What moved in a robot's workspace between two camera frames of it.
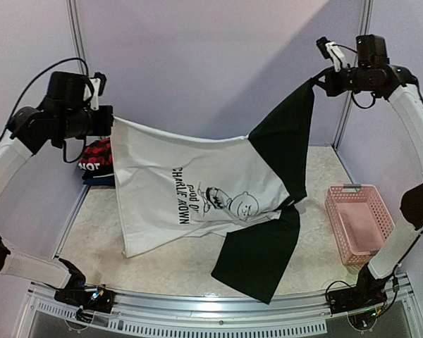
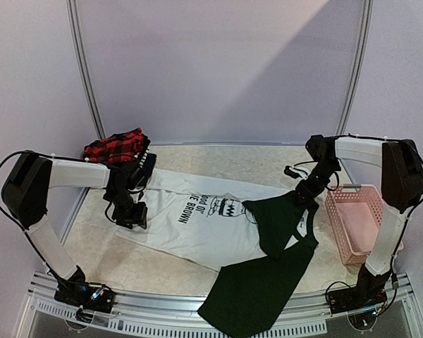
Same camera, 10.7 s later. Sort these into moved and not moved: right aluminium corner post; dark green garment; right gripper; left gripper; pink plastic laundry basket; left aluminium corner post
Moved: left gripper; dark green garment; right gripper
Not moved: pink plastic laundry basket; right aluminium corner post; left aluminium corner post
